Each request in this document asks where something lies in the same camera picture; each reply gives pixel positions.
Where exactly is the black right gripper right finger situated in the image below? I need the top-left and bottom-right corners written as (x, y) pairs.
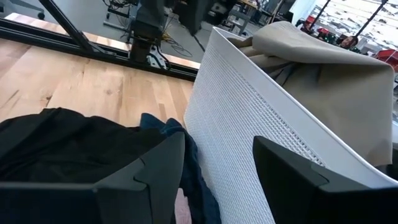
top-left (252, 135), bottom-right (398, 224)

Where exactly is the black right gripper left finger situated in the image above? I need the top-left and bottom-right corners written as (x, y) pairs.
top-left (0, 132), bottom-right (187, 224)

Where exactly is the pink garment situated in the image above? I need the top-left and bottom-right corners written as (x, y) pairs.
top-left (174, 187), bottom-right (193, 224)

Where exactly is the navy blue garment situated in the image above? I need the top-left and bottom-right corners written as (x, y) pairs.
top-left (139, 112), bottom-right (223, 224)

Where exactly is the beige garment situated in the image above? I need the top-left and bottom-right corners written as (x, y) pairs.
top-left (228, 21), bottom-right (396, 167)

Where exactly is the black garment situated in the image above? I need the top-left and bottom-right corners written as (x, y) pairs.
top-left (0, 107), bottom-right (175, 185)

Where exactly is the white perforated plastic basket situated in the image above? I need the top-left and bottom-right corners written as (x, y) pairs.
top-left (183, 26), bottom-right (398, 224)

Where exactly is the red crate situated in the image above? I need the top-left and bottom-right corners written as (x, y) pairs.
top-left (374, 49), bottom-right (398, 73)

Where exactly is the person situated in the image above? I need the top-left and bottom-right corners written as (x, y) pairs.
top-left (340, 35), bottom-right (359, 50)

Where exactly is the office chair base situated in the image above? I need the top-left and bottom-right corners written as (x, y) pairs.
top-left (0, 0), bottom-right (46, 21)

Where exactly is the black aluminium table frame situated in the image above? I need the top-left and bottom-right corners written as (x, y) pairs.
top-left (0, 0), bottom-right (200, 83)

